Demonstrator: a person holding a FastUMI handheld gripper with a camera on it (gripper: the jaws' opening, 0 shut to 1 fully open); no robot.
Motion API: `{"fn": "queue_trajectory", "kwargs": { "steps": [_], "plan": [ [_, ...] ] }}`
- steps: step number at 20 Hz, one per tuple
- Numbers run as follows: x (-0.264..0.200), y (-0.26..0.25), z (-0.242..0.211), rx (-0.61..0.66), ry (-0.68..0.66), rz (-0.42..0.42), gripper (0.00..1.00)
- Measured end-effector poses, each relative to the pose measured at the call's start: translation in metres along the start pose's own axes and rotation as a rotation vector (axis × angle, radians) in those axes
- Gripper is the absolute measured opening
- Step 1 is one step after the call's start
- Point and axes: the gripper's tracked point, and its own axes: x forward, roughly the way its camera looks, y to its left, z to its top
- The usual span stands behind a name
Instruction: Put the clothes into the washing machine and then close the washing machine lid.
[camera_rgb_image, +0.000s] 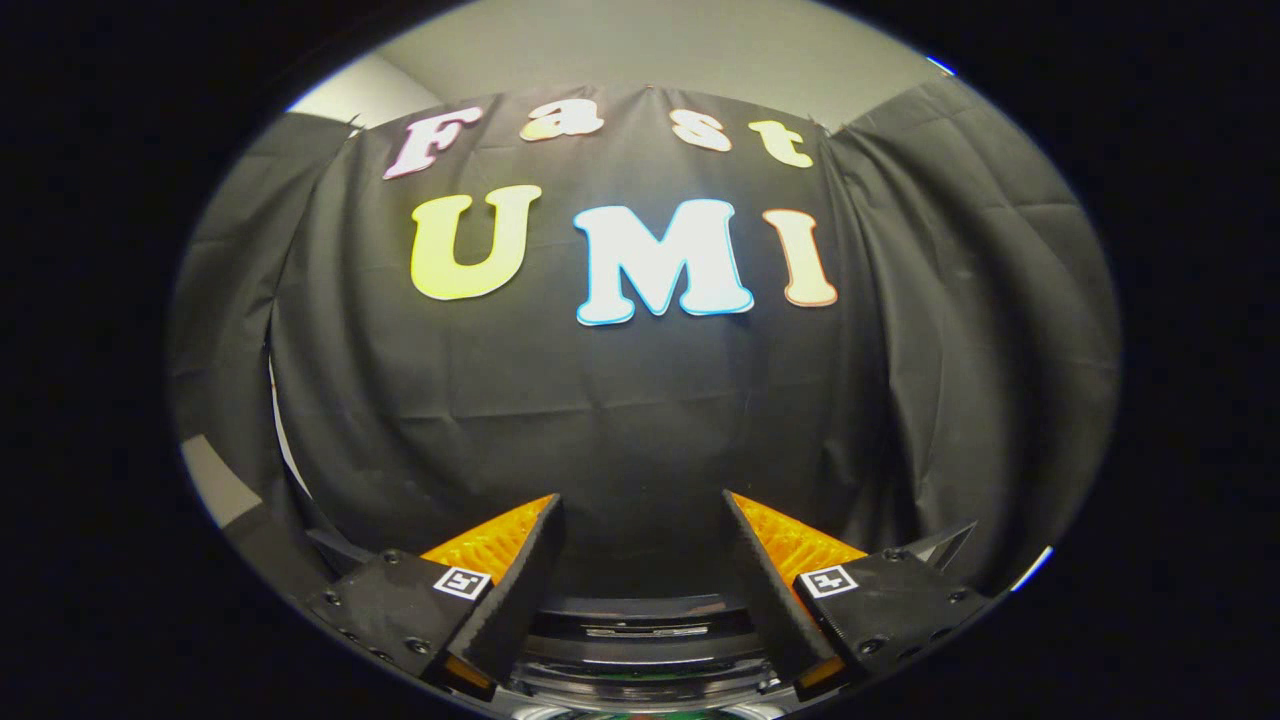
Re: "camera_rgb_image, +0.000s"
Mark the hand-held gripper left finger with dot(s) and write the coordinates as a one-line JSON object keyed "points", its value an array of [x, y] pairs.
{"points": [[515, 590]]}

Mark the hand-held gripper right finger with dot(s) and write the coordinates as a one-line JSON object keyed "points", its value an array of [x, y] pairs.
{"points": [[765, 590]]}

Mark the dark glass washing machine lid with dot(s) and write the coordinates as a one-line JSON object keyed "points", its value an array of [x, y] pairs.
{"points": [[640, 650]]}

